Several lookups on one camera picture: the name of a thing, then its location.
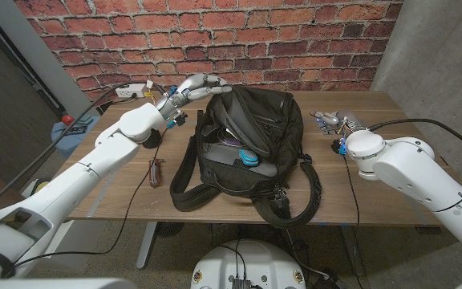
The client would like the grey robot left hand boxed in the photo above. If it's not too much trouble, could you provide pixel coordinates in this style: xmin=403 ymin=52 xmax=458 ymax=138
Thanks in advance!
xmin=156 ymin=72 xmax=233 ymax=121

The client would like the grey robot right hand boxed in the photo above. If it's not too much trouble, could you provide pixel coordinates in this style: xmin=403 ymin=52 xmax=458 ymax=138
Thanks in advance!
xmin=310 ymin=110 xmax=367 ymax=137

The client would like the black backpack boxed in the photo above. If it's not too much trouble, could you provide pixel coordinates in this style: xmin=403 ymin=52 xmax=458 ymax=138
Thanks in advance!
xmin=169 ymin=83 xmax=322 ymax=230

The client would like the blue rounded device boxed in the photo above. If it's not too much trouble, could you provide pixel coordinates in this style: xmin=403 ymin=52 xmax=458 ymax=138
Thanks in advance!
xmin=237 ymin=149 xmax=260 ymax=167

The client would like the purple disc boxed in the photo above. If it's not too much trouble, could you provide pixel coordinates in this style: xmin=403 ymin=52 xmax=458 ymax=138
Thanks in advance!
xmin=217 ymin=134 xmax=243 ymax=149

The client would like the white power strip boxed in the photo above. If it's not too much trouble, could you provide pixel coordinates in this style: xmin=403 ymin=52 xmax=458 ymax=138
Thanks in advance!
xmin=115 ymin=83 xmax=149 ymax=100

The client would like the printed brick backdrop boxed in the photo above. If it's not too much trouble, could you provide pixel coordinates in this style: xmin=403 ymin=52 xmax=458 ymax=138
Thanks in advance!
xmin=14 ymin=0 xmax=404 ymax=108

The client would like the red silver multitool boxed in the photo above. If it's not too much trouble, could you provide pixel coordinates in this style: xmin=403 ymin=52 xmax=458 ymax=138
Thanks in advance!
xmin=148 ymin=157 xmax=166 ymax=189

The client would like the black phone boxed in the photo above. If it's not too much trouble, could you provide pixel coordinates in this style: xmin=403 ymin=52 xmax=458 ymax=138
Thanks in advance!
xmin=63 ymin=125 xmax=88 ymax=136

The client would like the grey table leg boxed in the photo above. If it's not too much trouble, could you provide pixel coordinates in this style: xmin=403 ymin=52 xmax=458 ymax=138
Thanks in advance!
xmin=136 ymin=221 xmax=159 ymax=270
xmin=338 ymin=225 xmax=365 ymax=277

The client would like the blue round stool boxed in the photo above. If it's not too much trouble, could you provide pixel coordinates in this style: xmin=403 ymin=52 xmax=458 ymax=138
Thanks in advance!
xmin=51 ymin=116 xmax=99 ymax=158

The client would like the black round fan base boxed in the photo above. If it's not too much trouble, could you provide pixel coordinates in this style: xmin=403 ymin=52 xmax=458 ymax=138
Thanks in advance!
xmin=156 ymin=222 xmax=185 ymax=238

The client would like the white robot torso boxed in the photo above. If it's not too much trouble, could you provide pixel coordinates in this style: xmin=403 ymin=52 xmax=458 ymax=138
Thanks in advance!
xmin=190 ymin=239 xmax=307 ymax=289

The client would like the yellow white floor object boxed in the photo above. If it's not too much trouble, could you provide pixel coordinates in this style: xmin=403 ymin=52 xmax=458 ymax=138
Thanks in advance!
xmin=30 ymin=179 xmax=51 ymax=197

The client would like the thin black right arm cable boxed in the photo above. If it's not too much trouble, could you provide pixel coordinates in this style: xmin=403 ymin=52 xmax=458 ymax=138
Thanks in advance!
xmin=342 ymin=154 xmax=361 ymax=289

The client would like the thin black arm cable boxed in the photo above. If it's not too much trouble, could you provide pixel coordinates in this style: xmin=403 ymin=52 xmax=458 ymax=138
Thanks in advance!
xmin=14 ymin=128 xmax=170 ymax=268
xmin=342 ymin=154 xmax=361 ymax=289

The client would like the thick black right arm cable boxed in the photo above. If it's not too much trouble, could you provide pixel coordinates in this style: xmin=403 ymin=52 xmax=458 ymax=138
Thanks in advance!
xmin=367 ymin=118 xmax=462 ymax=161

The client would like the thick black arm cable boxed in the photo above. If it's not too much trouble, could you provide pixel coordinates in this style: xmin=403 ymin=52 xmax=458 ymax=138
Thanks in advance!
xmin=367 ymin=118 xmax=462 ymax=161
xmin=0 ymin=80 xmax=168 ymax=221

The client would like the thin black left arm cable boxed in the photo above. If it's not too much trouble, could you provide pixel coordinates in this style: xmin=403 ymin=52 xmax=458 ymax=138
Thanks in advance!
xmin=14 ymin=128 xmax=170 ymax=268

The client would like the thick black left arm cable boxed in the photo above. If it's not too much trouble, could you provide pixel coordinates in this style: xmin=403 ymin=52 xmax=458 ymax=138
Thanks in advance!
xmin=0 ymin=80 xmax=168 ymax=221

